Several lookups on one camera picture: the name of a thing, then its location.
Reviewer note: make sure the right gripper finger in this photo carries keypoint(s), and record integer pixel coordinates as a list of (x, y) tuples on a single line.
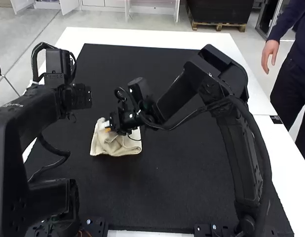
[(107, 122), (108, 129)]

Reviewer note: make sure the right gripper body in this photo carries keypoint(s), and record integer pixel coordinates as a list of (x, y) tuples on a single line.
[(126, 118)]

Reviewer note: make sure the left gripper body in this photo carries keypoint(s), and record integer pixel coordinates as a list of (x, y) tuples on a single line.
[(81, 97)]

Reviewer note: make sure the pale towel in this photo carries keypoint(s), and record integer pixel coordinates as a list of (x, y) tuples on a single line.
[(110, 148)]

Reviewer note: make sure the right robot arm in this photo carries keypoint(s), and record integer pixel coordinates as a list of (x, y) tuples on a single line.
[(239, 148)]

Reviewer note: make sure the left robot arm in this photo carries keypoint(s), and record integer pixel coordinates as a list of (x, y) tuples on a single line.
[(16, 138)]

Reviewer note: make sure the black mat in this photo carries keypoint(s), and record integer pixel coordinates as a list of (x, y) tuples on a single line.
[(167, 172)]

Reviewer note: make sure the white cupboard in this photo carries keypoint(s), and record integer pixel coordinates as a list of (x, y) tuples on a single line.
[(68, 5), (147, 6)]

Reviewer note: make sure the wooden pallet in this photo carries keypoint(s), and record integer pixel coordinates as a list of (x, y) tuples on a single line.
[(217, 25)]

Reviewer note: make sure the black crate stack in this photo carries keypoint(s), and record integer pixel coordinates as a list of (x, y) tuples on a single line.
[(219, 10)]

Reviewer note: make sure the person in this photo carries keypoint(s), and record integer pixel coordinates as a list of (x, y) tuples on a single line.
[(290, 81)]

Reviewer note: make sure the black rack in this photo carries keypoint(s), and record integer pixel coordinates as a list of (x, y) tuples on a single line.
[(267, 17)]

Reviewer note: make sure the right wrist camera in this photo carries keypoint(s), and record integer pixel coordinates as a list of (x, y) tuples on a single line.
[(139, 86)]

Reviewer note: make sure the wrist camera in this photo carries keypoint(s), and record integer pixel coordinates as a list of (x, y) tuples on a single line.
[(139, 86), (57, 64)]

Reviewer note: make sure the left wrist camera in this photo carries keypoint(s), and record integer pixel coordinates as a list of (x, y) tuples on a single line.
[(57, 64)]

